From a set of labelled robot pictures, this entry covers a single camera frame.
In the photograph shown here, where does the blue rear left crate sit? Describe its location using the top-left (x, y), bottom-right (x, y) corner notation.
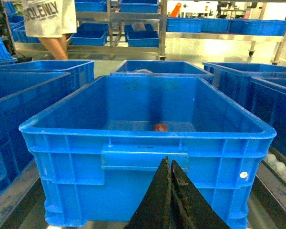
top-left (0, 60), bottom-right (95, 90)

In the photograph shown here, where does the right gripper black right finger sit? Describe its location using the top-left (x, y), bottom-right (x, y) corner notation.
top-left (171, 160), bottom-right (230, 229)

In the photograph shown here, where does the orange cylindrical cap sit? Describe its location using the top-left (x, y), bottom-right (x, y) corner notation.
top-left (153, 123), bottom-right (168, 132)

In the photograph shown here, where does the blue rear right crate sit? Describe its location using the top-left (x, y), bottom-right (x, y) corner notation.
top-left (203, 62), bottom-right (286, 107)

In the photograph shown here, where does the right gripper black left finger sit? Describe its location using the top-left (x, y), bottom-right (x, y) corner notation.
top-left (125, 157), bottom-right (172, 229)

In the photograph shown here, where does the person in white shirt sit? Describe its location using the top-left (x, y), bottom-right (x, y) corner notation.
top-left (21, 0), bottom-right (77, 61)

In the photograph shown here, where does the blue crate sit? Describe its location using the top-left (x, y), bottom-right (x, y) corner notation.
top-left (111, 60), bottom-right (214, 83)
top-left (0, 60), bottom-right (95, 90)
top-left (247, 77), bottom-right (286, 157)
top-left (203, 62), bottom-right (286, 107)
top-left (19, 75), bottom-right (276, 229)
top-left (0, 71), bottom-right (72, 196)

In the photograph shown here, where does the blue rear centre crate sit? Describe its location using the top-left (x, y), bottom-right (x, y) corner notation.
top-left (111, 60), bottom-right (214, 83)

